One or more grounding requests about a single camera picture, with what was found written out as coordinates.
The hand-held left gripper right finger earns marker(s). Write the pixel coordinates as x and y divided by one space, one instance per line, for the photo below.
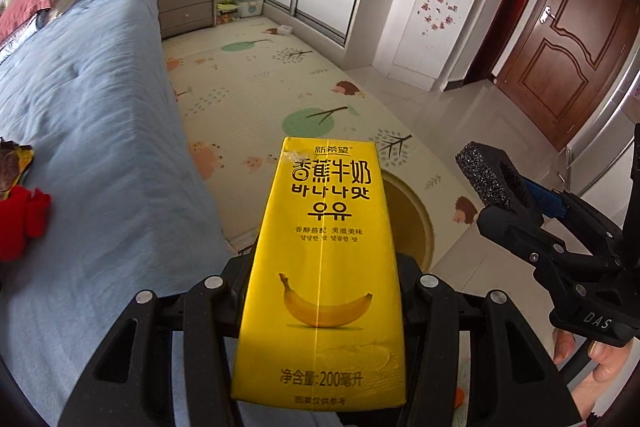
415 302

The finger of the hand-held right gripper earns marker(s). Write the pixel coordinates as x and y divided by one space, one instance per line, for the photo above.
547 203
515 227

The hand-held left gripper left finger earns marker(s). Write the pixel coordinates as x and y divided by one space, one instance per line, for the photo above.
235 287

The black sponge block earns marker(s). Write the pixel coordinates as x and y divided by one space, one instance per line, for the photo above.
487 172

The round yellow trash bin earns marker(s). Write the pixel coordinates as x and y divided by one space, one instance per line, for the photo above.
412 222

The yellow banana milk carton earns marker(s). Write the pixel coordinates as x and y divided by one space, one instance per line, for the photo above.
320 267

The red snack packet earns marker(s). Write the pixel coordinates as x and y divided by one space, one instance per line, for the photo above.
22 222

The person's right hand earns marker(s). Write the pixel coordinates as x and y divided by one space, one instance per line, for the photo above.
605 362

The sliding glass door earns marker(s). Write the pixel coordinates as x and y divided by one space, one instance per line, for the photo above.
607 127

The brown wooden door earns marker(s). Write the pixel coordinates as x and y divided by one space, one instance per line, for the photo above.
570 37

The bed with blue sheet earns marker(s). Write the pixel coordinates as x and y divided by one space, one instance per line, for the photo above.
100 132

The tree-print play mat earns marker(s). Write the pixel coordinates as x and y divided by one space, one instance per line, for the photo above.
260 82

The white cabinet with flower stickers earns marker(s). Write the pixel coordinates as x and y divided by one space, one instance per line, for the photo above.
430 27

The white storage box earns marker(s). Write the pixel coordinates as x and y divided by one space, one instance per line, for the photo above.
249 4

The grey nightstand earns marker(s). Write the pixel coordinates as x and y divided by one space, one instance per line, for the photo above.
185 7

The pink pillow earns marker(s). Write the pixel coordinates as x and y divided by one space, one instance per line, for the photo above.
35 2

